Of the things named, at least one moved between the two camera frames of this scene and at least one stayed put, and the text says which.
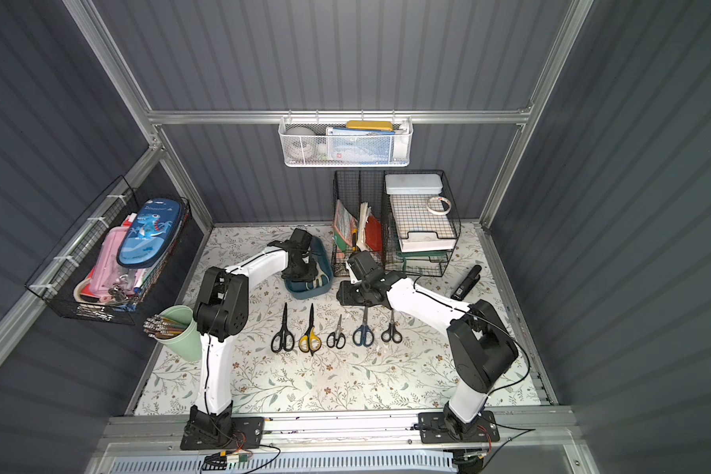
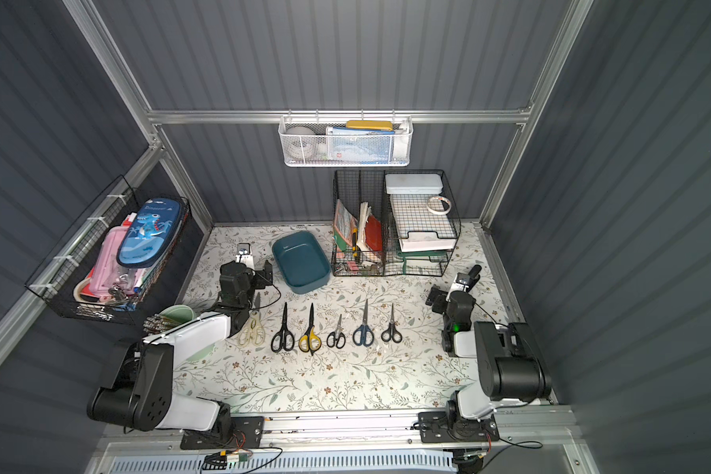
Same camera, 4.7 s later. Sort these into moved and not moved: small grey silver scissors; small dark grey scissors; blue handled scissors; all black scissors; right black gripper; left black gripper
Moved: left black gripper; right black gripper
Not moved: all black scissors; small dark grey scissors; small grey silver scissors; blue handled scissors
